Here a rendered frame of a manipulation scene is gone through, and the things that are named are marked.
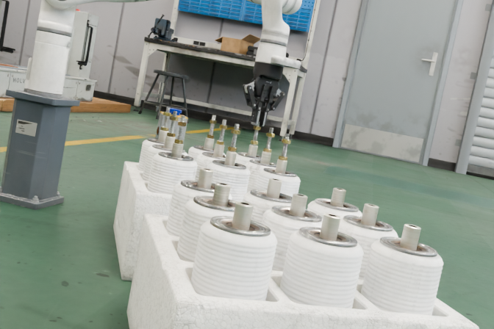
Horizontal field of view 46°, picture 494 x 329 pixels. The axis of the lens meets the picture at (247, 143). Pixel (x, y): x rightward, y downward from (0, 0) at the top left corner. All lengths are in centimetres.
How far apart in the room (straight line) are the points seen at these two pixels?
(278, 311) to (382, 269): 17
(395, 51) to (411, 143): 98
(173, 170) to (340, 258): 56
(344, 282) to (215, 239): 17
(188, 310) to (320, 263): 17
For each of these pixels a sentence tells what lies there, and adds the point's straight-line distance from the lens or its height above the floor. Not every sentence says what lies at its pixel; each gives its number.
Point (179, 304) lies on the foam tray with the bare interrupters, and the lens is 66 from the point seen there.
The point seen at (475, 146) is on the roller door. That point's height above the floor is 30.
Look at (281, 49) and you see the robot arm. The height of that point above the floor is 53.
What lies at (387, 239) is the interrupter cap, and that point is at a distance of 83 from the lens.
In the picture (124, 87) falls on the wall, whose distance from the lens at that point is 701.
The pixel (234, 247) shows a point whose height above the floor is 24.
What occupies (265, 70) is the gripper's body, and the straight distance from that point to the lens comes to 149.
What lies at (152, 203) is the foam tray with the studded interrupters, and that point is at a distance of 119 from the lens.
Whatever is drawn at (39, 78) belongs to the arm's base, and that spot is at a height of 35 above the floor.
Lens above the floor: 42
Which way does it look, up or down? 5 degrees down
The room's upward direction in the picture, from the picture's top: 11 degrees clockwise
